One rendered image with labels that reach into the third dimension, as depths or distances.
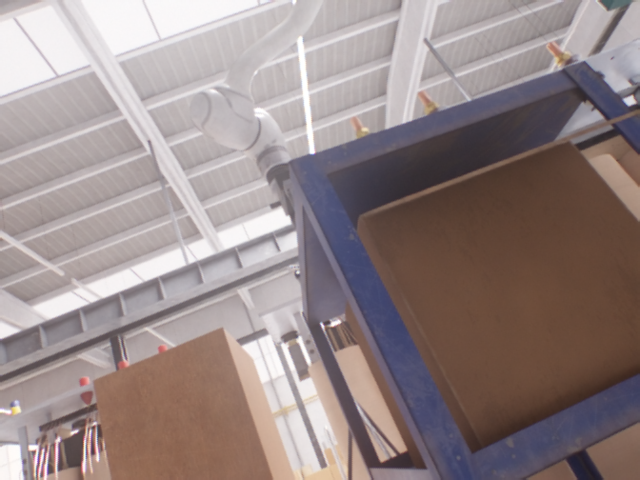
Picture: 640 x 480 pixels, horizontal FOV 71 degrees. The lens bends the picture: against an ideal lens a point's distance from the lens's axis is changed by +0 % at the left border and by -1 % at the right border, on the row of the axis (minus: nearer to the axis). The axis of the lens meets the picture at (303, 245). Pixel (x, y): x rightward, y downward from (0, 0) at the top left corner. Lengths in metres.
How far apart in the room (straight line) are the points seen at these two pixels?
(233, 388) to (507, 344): 0.62
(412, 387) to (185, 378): 0.65
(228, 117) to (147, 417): 0.68
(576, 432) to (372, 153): 0.36
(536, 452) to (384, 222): 0.28
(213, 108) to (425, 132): 0.60
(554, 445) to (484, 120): 0.38
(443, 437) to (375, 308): 0.13
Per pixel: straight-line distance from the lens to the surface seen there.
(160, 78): 13.25
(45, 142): 14.11
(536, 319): 0.55
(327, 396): 2.97
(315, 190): 0.53
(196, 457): 1.00
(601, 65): 1.94
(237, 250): 10.10
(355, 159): 0.57
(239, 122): 1.12
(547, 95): 0.70
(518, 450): 0.48
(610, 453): 1.42
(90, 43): 10.52
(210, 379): 1.01
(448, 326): 0.51
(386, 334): 0.47
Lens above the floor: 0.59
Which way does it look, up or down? 25 degrees up
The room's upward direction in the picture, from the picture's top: 24 degrees counter-clockwise
